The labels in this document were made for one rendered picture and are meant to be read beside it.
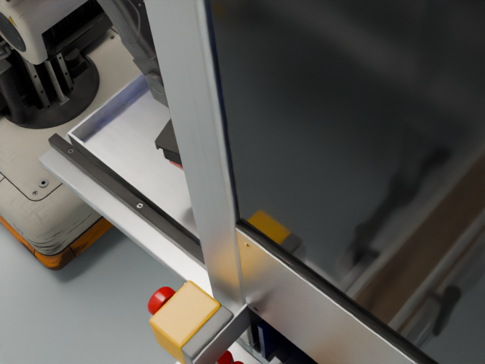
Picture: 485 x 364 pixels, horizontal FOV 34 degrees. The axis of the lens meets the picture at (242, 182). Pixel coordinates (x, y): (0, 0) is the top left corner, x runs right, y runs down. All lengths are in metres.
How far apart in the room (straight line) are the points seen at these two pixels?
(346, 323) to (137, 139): 0.60
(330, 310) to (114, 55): 1.55
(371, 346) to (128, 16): 0.44
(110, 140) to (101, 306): 0.92
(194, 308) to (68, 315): 1.22
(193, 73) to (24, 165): 1.47
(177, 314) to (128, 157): 0.38
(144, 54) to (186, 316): 0.31
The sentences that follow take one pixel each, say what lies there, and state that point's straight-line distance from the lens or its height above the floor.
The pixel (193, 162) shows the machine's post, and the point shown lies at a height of 1.28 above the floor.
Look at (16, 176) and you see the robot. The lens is 2.04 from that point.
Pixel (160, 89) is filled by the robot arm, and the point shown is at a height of 1.16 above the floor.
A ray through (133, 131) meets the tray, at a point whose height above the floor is 0.88.
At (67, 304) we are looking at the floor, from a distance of 2.14.
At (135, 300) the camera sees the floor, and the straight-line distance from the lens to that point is 2.10.
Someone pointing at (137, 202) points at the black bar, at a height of 0.90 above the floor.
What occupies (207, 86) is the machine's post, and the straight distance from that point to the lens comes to 0.61.
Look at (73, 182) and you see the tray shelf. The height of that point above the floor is 0.88.
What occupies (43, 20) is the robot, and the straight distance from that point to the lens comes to 1.63.
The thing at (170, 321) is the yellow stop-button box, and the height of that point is 1.03.
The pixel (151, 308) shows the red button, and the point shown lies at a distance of 0.97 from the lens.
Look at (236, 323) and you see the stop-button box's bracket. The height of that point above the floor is 1.01.
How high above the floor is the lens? 1.88
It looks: 57 degrees down
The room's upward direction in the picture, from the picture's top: 7 degrees counter-clockwise
